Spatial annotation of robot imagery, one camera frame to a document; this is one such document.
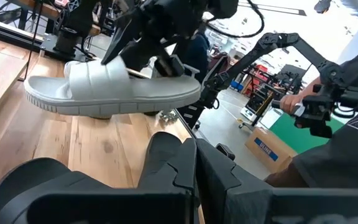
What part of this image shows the black rubber slide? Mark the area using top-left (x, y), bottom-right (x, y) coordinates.
top-left (0, 131), bottom-right (183, 224)

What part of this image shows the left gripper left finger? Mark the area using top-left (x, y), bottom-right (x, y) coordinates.
top-left (28, 138), bottom-right (198, 224)

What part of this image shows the white rubber slide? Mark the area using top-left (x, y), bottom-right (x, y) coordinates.
top-left (23, 57), bottom-right (202, 119)

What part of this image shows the person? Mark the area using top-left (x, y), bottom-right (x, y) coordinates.
top-left (183, 30), bottom-right (211, 83)
top-left (264, 45), bottom-right (358, 189)

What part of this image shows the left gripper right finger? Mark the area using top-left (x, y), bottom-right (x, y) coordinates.
top-left (196, 139), bottom-right (358, 224)

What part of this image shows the person's hand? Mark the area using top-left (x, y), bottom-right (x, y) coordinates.
top-left (279, 92), bottom-right (307, 114)

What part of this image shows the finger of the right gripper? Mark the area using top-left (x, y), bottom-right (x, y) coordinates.
top-left (100, 17), bottom-right (144, 66)
top-left (153, 46), bottom-right (186, 78)

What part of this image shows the green floor mat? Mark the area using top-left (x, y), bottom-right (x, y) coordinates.
top-left (268, 112), bottom-right (345, 155)

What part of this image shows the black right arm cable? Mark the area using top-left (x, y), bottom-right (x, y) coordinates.
top-left (206, 0), bottom-right (265, 40)

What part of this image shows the cardboard box with blue label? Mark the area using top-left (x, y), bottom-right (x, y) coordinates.
top-left (244, 126), bottom-right (298, 174)

